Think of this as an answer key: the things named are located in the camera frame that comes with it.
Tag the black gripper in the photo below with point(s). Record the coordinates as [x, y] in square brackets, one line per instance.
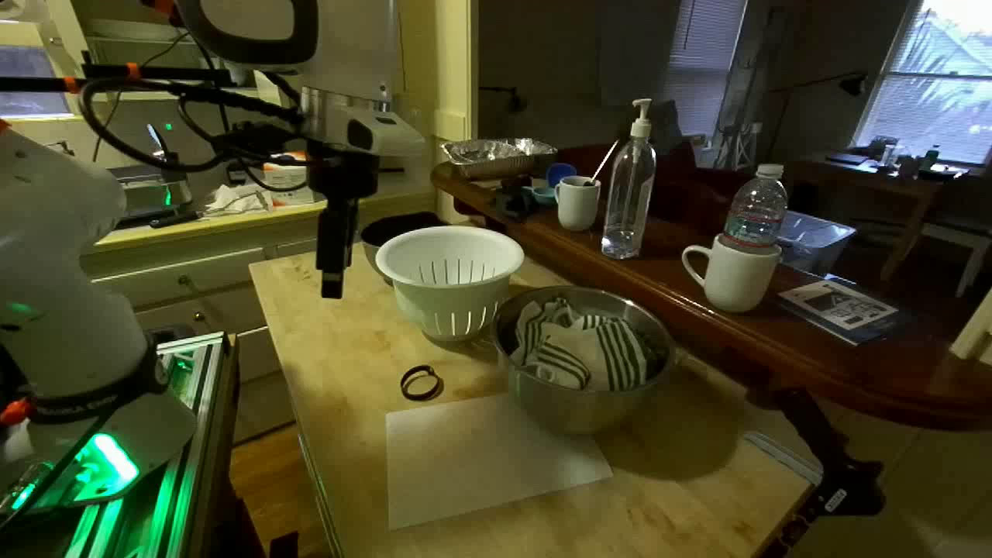
[338, 233]

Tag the clear soap pump bottle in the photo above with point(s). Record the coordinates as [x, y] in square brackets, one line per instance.
[627, 198]

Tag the large white mug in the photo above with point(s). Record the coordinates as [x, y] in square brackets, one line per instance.
[740, 276]

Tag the clear plastic water bottle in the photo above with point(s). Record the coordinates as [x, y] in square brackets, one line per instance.
[757, 211]

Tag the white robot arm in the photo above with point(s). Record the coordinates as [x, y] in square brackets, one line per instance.
[62, 290]

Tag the white plastic colander bowl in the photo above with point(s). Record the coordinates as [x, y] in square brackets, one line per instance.
[445, 264]

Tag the small teal bowl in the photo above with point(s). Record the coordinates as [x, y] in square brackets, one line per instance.
[538, 195]

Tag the blue round plastic bowl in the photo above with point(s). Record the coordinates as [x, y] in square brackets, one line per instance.
[558, 176]

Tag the stainless steel bowl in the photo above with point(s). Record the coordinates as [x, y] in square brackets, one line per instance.
[576, 407]

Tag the crumpled white cloth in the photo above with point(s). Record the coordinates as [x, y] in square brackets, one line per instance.
[239, 199]

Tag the cream drawer cabinet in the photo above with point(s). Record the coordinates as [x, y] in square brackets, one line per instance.
[187, 281]

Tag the black countertop appliance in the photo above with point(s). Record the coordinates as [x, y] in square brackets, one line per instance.
[155, 202]

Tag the aluminium foil tray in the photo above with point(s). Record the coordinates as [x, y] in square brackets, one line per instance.
[497, 152]

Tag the white paper sheet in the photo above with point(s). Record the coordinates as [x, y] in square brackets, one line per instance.
[483, 467]

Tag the black white striped cloth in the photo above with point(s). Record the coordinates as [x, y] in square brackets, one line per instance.
[576, 344]

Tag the small white mug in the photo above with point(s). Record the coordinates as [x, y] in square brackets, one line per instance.
[576, 206]

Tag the thin white stirrer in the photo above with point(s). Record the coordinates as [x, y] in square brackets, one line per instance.
[605, 161]

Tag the dark wooden counter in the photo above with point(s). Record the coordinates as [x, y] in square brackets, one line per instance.
[785, 351]

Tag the clear plastic container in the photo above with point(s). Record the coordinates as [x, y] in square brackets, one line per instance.
[824, 240]

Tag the printed magazine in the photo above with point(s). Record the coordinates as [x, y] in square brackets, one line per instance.
[837, 307]

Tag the black table clamp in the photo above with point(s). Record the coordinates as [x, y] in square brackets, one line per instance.
[840, 482]

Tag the dark wooden desk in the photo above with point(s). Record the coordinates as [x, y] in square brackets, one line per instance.
[878, 180]

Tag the white chair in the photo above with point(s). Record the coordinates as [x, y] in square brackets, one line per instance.
[957, 238]

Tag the bright window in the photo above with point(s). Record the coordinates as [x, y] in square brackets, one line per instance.
[931, 93]

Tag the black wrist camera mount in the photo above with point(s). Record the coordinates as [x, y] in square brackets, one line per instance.
[342, 171]

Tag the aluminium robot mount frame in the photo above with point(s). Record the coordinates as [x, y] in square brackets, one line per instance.
[204, 435]

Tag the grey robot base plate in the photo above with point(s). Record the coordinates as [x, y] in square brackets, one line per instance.
[142, 439]

